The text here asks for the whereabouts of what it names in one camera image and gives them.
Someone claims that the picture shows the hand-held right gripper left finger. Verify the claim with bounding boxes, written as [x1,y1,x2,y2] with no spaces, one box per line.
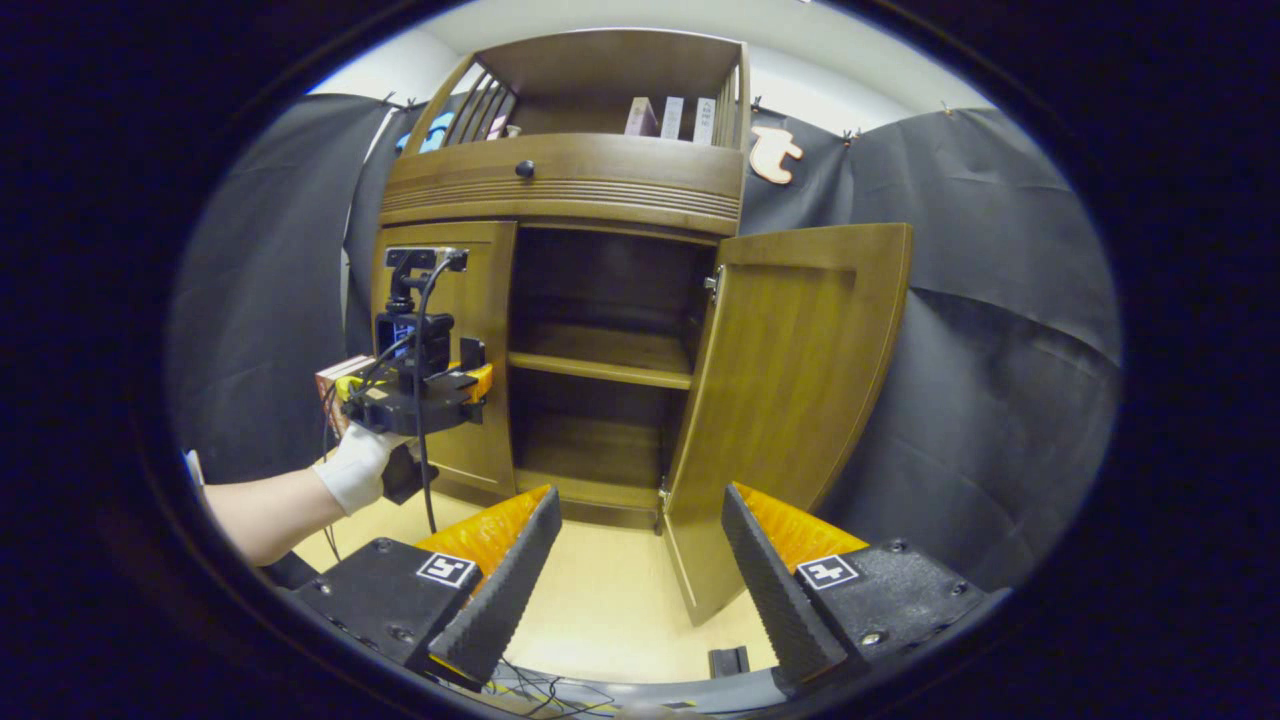
[288,484,564,691]

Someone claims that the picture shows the wooden inner cabinet shelf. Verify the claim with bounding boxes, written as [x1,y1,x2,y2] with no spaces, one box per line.
[507,322,694,391]

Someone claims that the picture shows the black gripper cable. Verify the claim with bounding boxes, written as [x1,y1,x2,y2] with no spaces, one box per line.
[412,250,471,536]

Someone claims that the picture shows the tangled black cables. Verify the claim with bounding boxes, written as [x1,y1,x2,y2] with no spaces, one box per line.
[490,655,621,719]

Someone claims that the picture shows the black backdrop cloth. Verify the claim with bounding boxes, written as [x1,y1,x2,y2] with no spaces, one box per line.
[165,93,1121,591]

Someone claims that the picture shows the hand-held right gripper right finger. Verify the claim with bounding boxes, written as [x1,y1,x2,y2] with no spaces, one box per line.
[720,482,1013,698]

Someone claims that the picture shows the wooden double-door shoe cabinet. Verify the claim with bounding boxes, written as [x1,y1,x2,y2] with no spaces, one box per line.
[372,28,751,531]

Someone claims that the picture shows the red-brown book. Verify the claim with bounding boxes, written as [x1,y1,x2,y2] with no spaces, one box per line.
[315,355,376,438]

